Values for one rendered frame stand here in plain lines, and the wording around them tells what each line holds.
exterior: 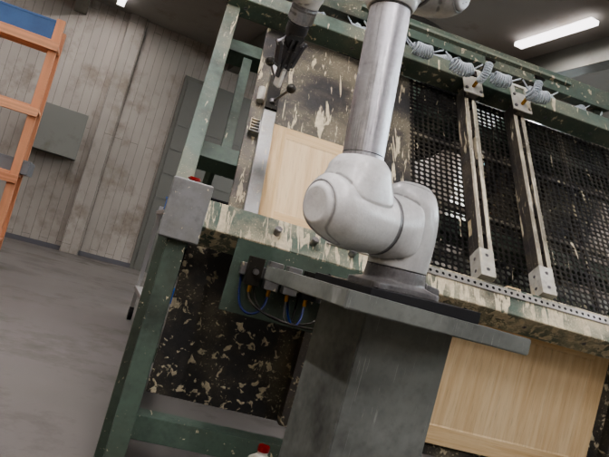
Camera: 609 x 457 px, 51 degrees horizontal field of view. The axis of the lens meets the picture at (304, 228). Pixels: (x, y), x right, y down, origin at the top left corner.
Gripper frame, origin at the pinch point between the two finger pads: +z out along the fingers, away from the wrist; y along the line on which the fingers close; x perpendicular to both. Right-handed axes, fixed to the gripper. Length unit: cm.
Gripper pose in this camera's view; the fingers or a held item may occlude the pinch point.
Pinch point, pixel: (279, 77)
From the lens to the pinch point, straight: 231.6
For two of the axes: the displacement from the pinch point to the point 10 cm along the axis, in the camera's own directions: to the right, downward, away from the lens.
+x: 5.5, 6.1, -5.6
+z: -3.5, 7.9, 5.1
